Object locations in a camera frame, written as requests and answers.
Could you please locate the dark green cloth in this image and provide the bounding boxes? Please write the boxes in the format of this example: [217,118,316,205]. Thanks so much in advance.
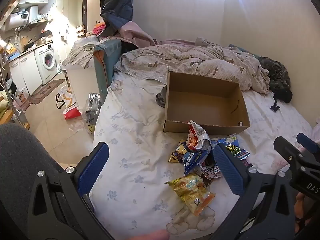
[257,56,293,103]

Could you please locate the brown patterned rug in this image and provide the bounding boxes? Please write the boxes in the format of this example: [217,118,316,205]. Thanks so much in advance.
[28,79,66,105]

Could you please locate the white kitchen cabinet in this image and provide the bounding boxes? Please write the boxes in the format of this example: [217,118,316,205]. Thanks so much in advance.
[9,50,43,95]

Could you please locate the teal headboard cushion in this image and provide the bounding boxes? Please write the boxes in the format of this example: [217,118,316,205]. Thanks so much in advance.
[93,39,122,105]

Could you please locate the white water heater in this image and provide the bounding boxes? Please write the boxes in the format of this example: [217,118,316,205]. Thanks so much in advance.
[2,5,39,32]

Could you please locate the red clothes pile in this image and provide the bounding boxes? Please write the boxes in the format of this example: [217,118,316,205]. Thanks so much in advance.
[92,20,107,36]

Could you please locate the beige printed cloth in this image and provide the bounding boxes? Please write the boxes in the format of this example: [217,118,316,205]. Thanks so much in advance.
[62,35,100,68]

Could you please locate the white packet with black print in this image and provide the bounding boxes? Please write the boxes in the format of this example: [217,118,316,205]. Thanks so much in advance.
[200,164,223,180]

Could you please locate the silver plastic bag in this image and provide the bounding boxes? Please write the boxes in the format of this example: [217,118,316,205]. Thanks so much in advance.
[84,92,102,135]

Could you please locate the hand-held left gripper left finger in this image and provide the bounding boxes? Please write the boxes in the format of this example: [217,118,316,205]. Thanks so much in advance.
[27,142,110,240]

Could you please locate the wooden chair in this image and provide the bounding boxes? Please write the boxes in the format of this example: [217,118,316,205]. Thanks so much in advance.
[0,109,15,125]

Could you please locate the beige printed duvet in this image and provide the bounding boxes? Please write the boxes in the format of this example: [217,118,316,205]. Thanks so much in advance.
[114,38,270,94]

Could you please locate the person's left hand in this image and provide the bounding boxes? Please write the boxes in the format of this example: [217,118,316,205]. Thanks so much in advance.
[130,229,171,240]

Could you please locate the white washing machine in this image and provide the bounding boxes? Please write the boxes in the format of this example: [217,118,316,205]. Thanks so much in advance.
[34,44,59,85]

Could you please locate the blue and yellow snack packet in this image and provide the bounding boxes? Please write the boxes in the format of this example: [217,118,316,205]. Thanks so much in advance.
[168,140,212,176]

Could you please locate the dark hanging jacket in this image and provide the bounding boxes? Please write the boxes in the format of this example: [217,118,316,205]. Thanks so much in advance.
[100,0,134,34]

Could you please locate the pink cloth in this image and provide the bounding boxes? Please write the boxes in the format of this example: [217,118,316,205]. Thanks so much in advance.
[117,21,159,48]

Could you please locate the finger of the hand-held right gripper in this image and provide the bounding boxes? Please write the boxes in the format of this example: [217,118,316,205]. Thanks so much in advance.
[273,136,304,170]
[296,133,320,153]

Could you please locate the person's right hand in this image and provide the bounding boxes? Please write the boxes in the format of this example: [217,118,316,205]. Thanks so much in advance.
[294,192,316,233]

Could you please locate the grey cloth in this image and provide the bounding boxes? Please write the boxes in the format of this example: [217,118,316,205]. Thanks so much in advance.
[156,85,167,108]

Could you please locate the person's dark grey trouser leg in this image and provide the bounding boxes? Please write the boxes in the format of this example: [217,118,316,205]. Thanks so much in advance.
[0,123,77,240]

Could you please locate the white floral bed sheet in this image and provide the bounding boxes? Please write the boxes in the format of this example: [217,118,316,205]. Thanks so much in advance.
[90,71,315,240]

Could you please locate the blue and green snack packet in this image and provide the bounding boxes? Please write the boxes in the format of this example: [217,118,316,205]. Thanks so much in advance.
[220,135,250,161]

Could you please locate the cardboard box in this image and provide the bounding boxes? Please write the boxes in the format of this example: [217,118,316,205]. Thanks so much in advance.
[163,71,251,133]

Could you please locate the small printed paper bag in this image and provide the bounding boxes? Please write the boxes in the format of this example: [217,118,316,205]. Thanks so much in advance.
[15,91,30,111]

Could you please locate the red and white shopping bag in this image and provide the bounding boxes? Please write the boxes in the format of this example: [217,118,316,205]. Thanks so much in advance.
[55,89,82,120]

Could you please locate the dark blue cord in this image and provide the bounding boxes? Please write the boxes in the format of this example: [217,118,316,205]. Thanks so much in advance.
[270,96,281,111]

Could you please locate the white bedside cabinet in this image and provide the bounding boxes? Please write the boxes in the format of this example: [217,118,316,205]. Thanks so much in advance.
[65,65,100,110]

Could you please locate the red and silver snack packet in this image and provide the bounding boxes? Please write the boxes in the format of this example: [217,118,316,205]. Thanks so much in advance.
[187,120,212,153]

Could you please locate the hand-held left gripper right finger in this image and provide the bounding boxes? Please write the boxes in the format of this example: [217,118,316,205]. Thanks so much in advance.
[207,144,300,240]

